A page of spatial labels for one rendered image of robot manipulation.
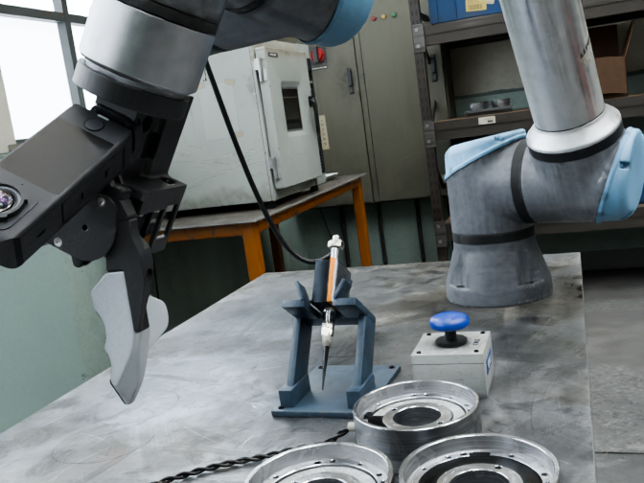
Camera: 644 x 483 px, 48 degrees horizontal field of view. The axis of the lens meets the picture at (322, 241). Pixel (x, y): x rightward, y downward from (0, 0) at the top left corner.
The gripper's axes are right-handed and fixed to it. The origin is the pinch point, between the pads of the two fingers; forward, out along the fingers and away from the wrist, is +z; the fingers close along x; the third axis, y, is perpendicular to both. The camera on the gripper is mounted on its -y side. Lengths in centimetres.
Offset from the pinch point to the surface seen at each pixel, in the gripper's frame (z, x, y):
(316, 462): 2.2, -19.8, 9.6
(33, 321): 96, 96, 159
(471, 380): -2.5, -28.7, 28.0
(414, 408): -1.0, -24.8, 19.5
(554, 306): -6, -36, 59
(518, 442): -6.3, -32.1, 10.7
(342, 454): 0.8, -21.3, 10.1
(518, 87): -39, -8, 411
